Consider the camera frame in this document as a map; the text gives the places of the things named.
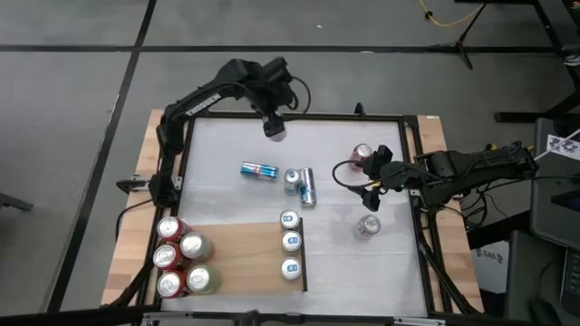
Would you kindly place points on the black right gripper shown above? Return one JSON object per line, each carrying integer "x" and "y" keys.
{"x": 392, "y": 175}

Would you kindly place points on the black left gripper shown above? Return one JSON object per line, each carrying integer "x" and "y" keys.
{"x": 272, "y": 97}

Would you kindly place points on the red Coca-Cola can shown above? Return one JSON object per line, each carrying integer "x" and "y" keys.
{"x": 359, "y": 156}

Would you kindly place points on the blue silver Red Bull can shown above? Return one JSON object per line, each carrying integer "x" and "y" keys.
{"x": 290, "y": 268}
{"x": 291, "y": 241}
{"x": 308, "y": 188}
{"x": 291, "y": 181}
{"x": 259, "y": 172}

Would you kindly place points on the light blue Red Bull can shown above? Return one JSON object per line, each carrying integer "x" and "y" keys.
{"x": 289, "y": 219}

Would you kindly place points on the white orange Spindrift can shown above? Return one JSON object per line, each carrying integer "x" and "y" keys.
{"x": 196, "y": 246}

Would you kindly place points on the red soda can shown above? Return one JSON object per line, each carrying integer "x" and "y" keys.
{"x": 170, "y": 227}
{"x": 165, "y": 256}
{"x": 169, "y": 284}

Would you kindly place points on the green soda can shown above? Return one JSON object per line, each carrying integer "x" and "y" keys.
{"x": 201, "y": 279}

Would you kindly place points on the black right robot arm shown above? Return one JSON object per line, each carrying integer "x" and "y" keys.
{"x": 476, "y": 167}

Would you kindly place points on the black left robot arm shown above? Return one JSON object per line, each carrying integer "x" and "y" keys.
{"x": 204, "y": 100}

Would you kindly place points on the silver mounting plate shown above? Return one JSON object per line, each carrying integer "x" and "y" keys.
{"x": 177, "y": 182}
{"x": 413, "y": 193}

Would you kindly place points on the light wooden board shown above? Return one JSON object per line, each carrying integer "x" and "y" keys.
{"x": 244, "y": 258}

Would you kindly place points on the white labelled box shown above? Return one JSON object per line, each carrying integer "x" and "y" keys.
{"x": 491, "y": 271}

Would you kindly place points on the black tripod stand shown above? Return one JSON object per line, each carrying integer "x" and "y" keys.
{"x": 460, "y": 45}

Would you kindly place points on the grey cabinet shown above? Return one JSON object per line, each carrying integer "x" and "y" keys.
{"x": 548, "y": 204}

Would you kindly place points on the dark grey bin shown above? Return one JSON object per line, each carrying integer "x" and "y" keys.
{"x": 530, "y": 280}

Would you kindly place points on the white fiducial marker sheet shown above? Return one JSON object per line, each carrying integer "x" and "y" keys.
{"x": 564, "y": 147}

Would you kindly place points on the black keyboard device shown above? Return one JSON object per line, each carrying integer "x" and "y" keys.
{"x": 572, "y": 280}

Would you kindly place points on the person's foot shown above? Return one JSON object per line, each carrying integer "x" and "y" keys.
{"x": 573, "y": 56}

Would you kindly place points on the dark grey chair base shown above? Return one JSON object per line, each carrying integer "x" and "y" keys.
{"x": 16, "y": 202}

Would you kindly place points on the black rig beam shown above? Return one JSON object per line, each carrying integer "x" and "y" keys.
{"x": 68, "y": 317}

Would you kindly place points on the black metal table frame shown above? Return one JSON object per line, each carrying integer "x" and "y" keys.
{"x": 344, "y": 116}

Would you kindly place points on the black frame clamp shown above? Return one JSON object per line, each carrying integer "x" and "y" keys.
{"x": 360, "y": 109}

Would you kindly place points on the black desk leg frame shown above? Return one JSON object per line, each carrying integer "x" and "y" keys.
{"x": 521, "y": 117}

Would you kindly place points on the grey metal rail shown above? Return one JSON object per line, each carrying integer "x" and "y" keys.
{"x": 294, "y": 318}

